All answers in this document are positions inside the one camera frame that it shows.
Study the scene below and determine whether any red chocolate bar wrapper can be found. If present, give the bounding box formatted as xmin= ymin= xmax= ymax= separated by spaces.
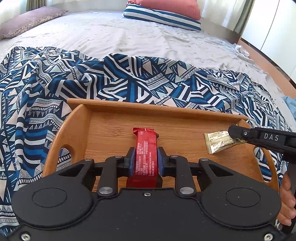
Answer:
xmin=126 ymin=128 xmax=159 ymax=188

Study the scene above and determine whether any gold foil snack packet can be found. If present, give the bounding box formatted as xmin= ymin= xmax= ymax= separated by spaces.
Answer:
xmin=204 ymin=131 xmax=246 ymax=154

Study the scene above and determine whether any person's right hand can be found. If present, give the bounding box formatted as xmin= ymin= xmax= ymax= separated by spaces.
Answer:
xmin=277 ymin=171 xmax=296 ymax=226

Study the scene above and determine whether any light blue cloth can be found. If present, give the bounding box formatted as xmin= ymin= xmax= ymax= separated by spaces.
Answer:
xmin=282 ymin=96 xmax=296 ymax=118

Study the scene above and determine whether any wooden serving tray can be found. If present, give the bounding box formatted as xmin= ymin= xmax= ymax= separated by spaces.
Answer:
xmin=43 ymin=98 xmax=280 ymax=193

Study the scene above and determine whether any blue white patterned blanket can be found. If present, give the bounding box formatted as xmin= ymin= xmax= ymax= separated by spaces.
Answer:
xmin=1 ymin=47 xmax=293 ymax=236

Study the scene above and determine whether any white sheer curtain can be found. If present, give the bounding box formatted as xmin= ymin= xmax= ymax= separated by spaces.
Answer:
xmin=197 ymin=0 xmax=246 ymax=31

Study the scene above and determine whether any green curtain right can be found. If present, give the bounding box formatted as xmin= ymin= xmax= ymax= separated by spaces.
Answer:
xmin=234 ymin=0 xmax=254 ymax=35

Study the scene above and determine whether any green curtain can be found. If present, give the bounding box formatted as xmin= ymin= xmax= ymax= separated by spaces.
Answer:
xmin=26 ymin=0 xmax=47 ymax=11
xmin=234 ymin=0 xmax=254 ymax=35

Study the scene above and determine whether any striped blue white pillow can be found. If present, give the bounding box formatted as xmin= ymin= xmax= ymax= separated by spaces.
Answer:
xmin=123 ymin=4 xmax=202 ymax=32

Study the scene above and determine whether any red pillow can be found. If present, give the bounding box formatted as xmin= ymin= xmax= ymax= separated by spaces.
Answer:
xmin=127 ymin=0 xmax=201 ymax=20

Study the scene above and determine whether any mauve floral pillow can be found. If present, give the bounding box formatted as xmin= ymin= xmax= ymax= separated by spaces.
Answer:
xmin=1 ymin=6 xmax=67 ymax=40

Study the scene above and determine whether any green curtain left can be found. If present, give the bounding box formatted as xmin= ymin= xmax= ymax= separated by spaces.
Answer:
xmin=26 ymin=0 xmax=47 ymax=11

